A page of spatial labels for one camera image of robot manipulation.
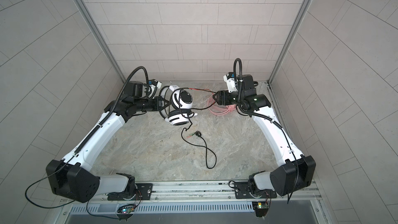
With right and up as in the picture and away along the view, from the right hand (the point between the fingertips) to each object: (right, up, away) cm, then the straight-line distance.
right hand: (218, 95), depth 75 cm
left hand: (-22, -3, -1) cm, 22 cm away
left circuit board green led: (-40, -48, -11) cm, 63 cm away
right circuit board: (+18, -51, -7) cm, 54 cm away
